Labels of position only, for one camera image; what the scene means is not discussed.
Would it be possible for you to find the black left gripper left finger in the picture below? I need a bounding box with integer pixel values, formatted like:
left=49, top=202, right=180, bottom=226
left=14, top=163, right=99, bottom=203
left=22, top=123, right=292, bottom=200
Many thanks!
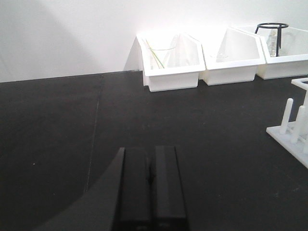
left=120, top=147, right=152, bottom=231

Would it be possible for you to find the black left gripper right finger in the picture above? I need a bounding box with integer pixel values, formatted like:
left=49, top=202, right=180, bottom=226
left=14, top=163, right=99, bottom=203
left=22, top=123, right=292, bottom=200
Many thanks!
left=151, top=145, right=188, bottom=231

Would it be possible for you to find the white test tube rack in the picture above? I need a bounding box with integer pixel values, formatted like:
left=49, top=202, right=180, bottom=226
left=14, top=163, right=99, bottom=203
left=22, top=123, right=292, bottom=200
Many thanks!
left=266, top=77, right=308, bottom=170

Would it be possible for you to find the white left storage bin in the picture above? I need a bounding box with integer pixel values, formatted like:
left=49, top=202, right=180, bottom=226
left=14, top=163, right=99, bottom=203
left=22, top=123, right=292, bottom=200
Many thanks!
left=136, top=32, right=205, bottom=92

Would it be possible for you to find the white storage bin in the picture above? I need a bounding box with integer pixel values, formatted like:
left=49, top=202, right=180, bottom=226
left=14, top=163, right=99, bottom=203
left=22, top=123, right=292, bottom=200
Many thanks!
left=232, top=25, right=308, bottom=80
left=136, top=32, right=205, bottom=92
left=188, top=27, right=266, bottom=86

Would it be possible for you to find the small clear glass beaker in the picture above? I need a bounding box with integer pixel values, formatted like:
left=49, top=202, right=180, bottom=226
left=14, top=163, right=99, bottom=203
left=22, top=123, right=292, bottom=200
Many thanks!
left=210, top=52, right=228, bottom=63

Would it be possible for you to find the white middle storage bin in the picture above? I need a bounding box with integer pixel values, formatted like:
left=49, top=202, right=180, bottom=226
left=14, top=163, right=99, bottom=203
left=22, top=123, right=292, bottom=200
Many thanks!
left=188, top=27, right=266, bottom=86

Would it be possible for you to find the white right storage bin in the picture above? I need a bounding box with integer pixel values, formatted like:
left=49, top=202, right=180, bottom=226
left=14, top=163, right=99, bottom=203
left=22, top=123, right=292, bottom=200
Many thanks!
left=232, top=25, right=308, bottom=80

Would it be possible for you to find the clear glass flask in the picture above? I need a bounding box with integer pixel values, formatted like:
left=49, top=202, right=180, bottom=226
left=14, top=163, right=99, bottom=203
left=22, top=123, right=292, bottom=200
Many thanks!
left=267, top=29, right=295, bottom=57

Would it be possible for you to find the black wire tripod stand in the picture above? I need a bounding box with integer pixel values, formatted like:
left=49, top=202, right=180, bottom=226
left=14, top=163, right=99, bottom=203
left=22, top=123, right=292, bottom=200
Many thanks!
left=255, top=23, right=289, bottom=57

